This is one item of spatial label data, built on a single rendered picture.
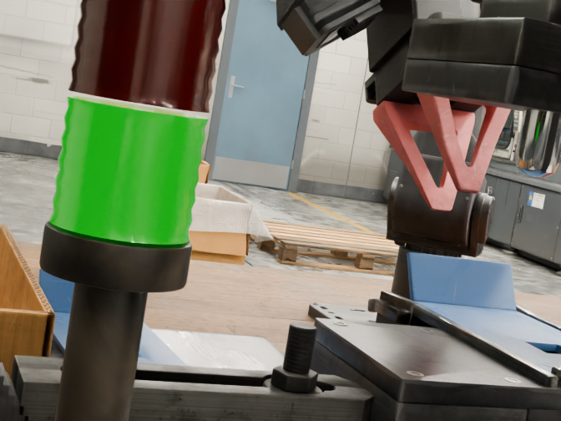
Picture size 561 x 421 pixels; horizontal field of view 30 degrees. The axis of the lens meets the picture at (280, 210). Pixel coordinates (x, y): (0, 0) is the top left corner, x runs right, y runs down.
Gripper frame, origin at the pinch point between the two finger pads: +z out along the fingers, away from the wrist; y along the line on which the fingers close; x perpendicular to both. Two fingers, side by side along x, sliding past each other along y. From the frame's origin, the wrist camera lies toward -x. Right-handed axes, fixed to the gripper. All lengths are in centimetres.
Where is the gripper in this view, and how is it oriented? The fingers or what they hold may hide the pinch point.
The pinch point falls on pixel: (452, 189)
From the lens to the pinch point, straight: 65.6
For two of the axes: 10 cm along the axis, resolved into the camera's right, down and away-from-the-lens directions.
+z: 0.3, 9.4, -3.5
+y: 3.6, -3.3, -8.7
